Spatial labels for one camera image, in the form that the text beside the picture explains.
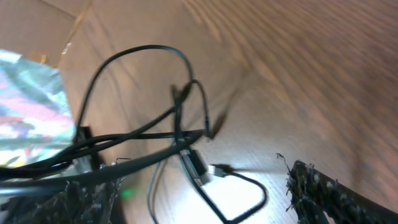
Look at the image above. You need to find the thin black usb cable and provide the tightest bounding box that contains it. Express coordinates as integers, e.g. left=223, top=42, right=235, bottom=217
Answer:
left=73, top=44, right=268, bottom=224

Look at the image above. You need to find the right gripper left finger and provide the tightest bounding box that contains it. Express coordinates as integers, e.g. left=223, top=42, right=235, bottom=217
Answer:
left=1, top=164, right=127, bottom=224

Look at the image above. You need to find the thick black usb cable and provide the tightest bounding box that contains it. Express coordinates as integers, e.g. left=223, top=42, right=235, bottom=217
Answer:
left=0, top=82, right=218, bottom=197

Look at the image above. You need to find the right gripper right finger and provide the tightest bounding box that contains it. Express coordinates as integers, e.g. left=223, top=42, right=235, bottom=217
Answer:
left=286, top=160, right=397, bottom=224

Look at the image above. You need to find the cardboard side panel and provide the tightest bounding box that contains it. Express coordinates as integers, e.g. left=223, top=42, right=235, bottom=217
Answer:
left=1, top=0, right=90, bottom=67

